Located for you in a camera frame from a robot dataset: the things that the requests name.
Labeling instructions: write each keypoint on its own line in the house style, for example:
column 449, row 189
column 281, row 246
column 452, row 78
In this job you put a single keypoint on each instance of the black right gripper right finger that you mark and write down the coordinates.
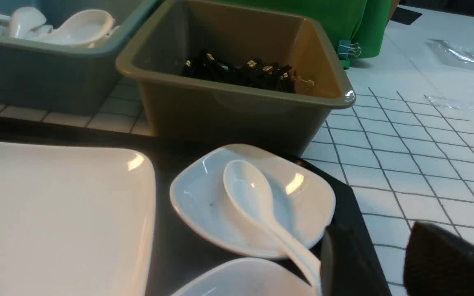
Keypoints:
column 438, row 263

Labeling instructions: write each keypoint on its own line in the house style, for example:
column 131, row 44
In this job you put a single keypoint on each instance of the brown plastic bin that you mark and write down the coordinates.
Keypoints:
column 195, row 109

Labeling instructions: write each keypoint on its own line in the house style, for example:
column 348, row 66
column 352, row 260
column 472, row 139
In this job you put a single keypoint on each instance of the pile of black chopsticks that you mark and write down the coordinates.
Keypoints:
column 254, row 73

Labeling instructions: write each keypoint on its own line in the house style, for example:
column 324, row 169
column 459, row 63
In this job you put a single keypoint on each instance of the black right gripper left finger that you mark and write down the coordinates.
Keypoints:
column 344, row 263

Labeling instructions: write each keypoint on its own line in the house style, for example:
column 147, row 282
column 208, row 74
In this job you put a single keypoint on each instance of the blue binder clip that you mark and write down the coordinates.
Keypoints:
column 346, row 50

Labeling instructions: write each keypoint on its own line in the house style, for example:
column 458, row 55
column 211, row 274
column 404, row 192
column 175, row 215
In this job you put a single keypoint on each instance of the green cloth backdrop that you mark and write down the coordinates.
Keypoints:
column 361, row 22

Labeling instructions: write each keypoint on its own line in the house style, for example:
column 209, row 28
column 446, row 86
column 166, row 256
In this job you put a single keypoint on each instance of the clear plastic bag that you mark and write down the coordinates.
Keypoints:
column 450, row 54

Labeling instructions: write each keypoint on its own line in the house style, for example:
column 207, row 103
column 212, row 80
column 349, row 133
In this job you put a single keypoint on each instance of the teal plastic bin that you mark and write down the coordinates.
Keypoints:
column 61, row 78

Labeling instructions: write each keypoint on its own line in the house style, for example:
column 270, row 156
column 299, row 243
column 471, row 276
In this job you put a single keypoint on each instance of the large white square plate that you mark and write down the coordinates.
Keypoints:
column 75, row 221

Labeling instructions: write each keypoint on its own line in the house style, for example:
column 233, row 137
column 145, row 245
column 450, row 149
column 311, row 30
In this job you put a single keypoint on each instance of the small white dish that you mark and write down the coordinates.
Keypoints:
column 304, row 203
column 247, row 276

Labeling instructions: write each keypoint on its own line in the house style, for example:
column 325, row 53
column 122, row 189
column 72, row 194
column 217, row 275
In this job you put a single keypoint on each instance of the white ceramic soup spoon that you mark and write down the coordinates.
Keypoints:
column 251, row 194

